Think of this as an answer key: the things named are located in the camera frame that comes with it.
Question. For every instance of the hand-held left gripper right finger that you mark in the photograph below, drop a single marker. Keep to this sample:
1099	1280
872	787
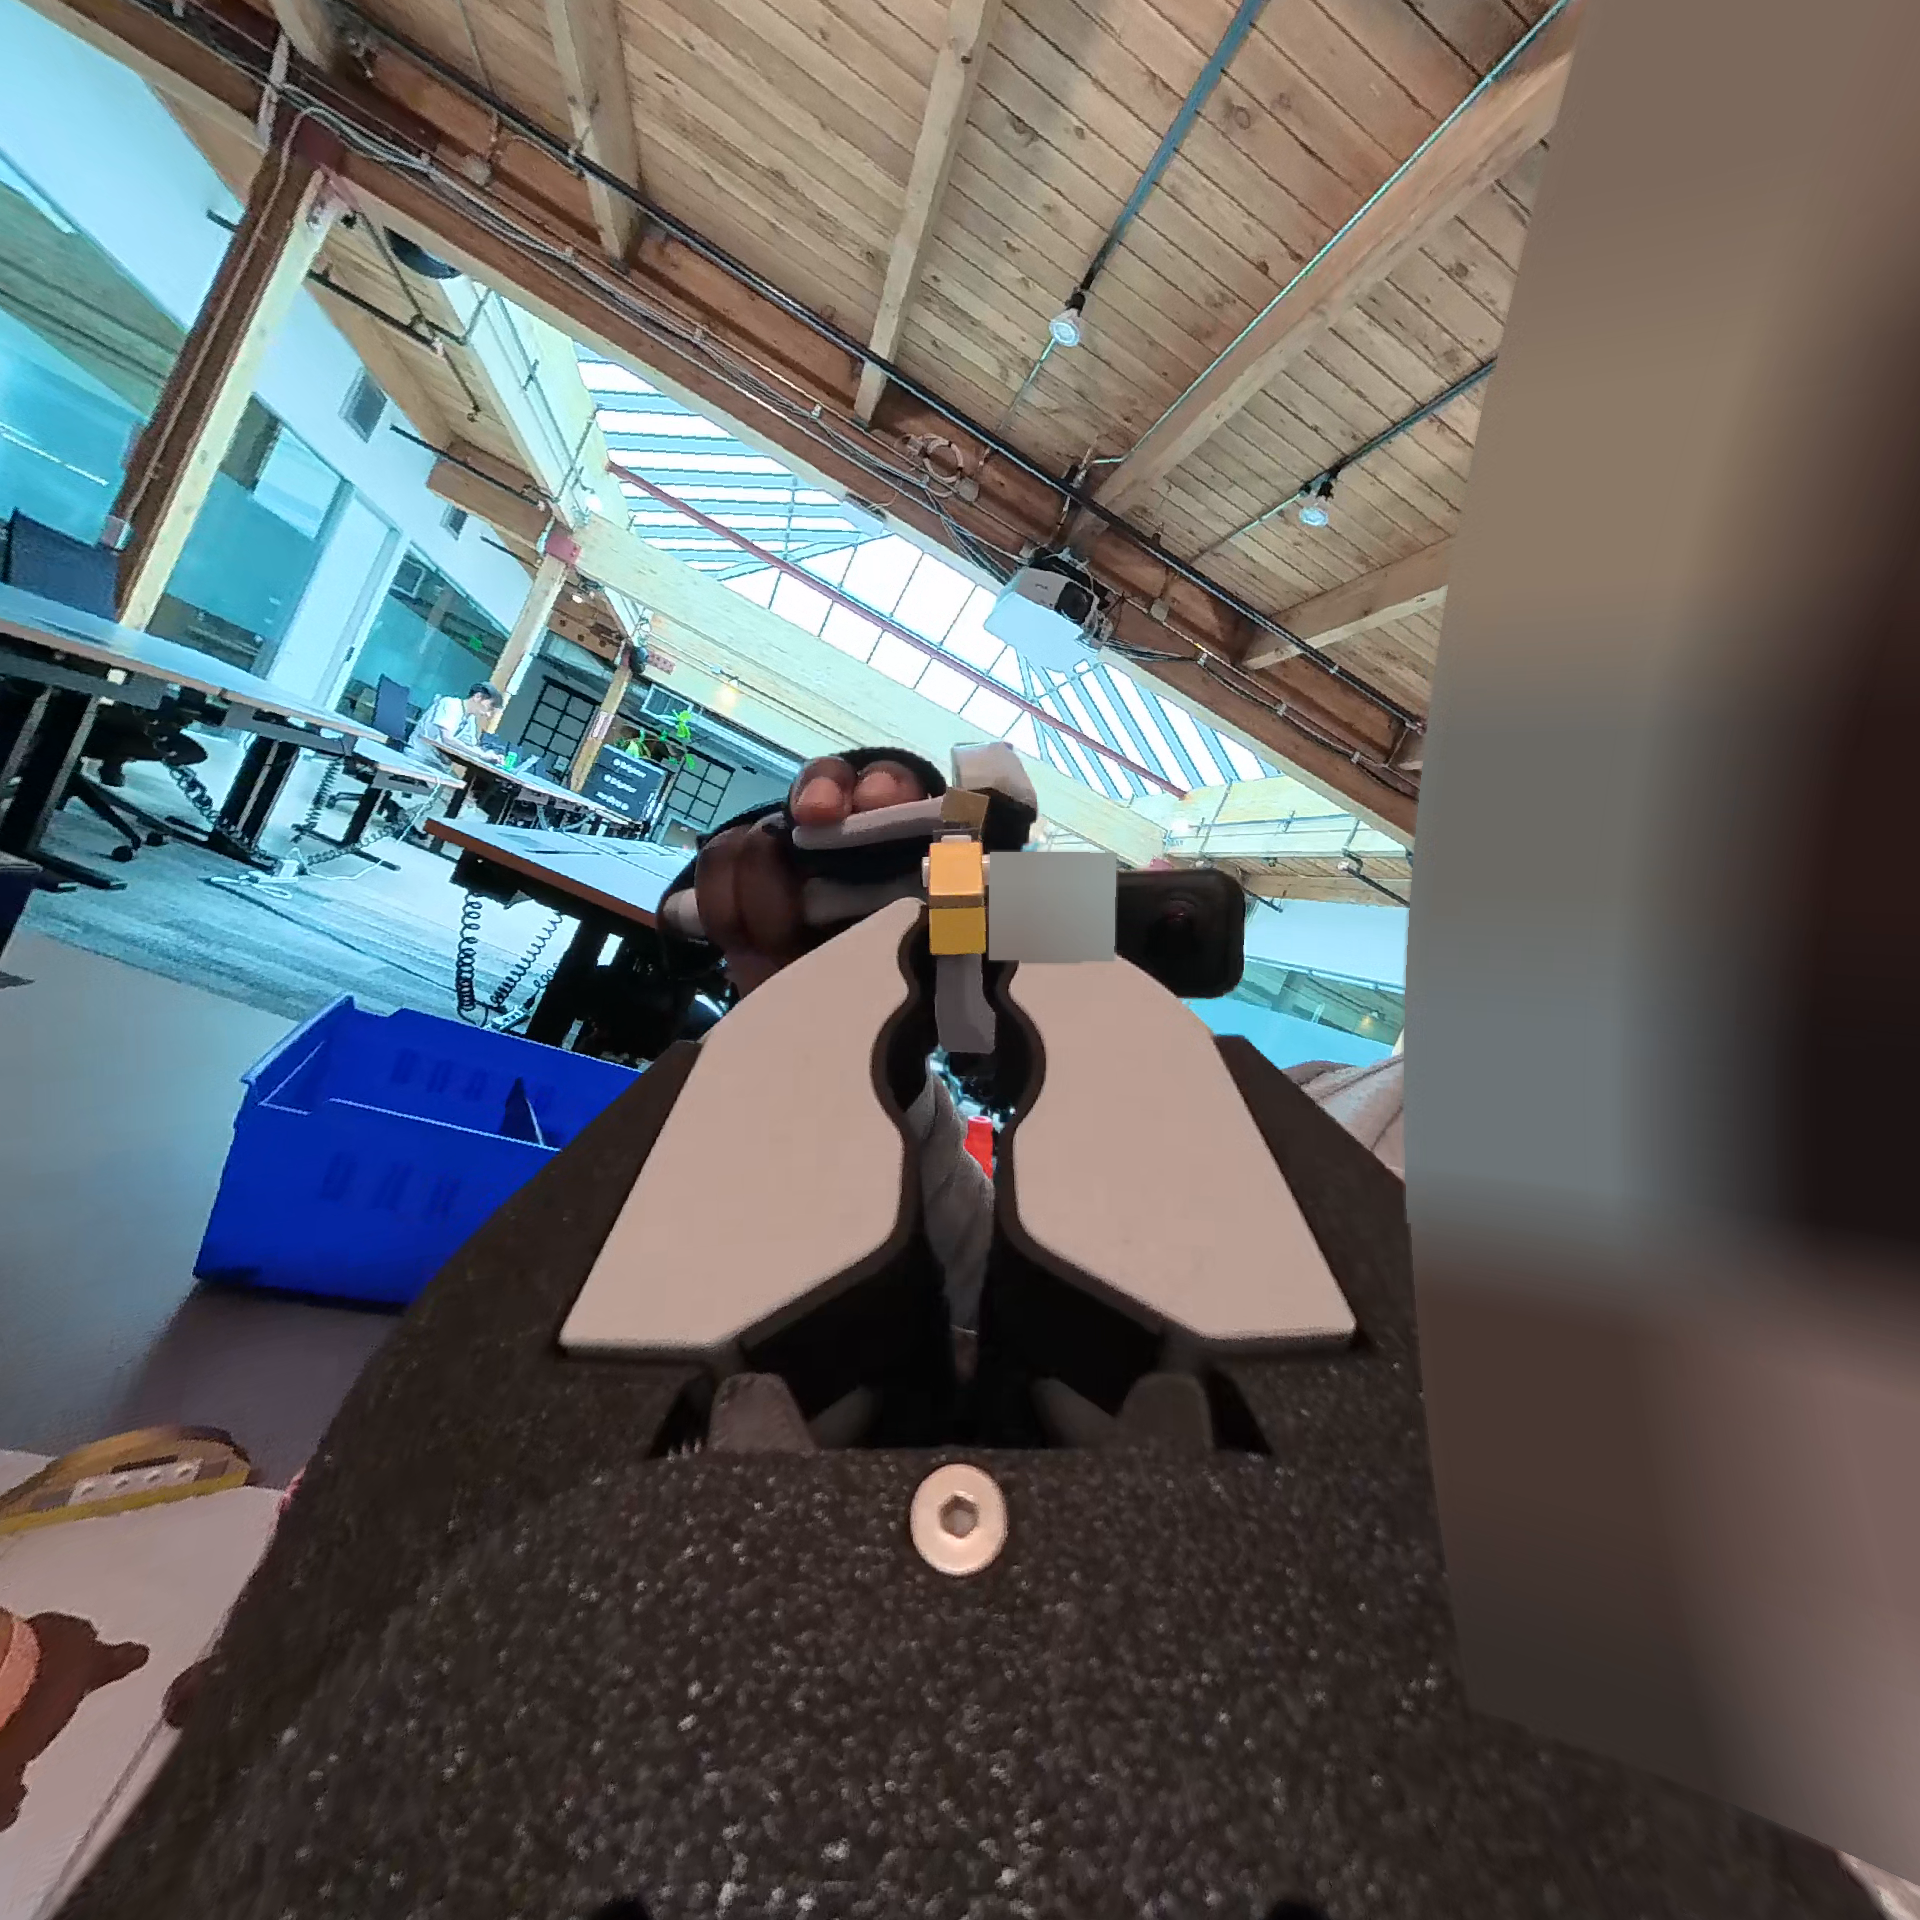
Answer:
1171	1200

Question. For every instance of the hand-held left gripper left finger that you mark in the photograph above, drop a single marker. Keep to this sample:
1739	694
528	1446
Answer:
751	1200

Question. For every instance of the white yellow brick strip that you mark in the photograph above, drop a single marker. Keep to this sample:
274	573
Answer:
958	894

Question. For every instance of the gold curved brick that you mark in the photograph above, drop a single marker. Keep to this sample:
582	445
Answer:
120	1470

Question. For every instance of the person's right hand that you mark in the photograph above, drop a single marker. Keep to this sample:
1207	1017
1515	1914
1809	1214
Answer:
766	887

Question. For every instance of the white ceiling projector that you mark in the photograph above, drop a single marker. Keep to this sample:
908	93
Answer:
1045	606

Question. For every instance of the blue plastic bin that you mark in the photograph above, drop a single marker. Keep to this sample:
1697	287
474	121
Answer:
391	1157

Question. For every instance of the ceiling spot lamp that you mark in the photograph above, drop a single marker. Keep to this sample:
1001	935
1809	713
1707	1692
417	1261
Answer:
1314	504
1066	325

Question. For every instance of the green potted plant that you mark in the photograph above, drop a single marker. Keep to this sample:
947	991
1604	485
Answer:
667	721

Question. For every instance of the background office desks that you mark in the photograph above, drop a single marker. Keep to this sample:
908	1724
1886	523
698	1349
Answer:
300	750

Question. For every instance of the white instruction booklet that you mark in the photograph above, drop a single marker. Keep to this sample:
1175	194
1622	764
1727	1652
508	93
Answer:
90	1681

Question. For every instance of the black office chair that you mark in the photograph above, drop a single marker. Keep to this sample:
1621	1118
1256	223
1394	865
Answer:
77	691

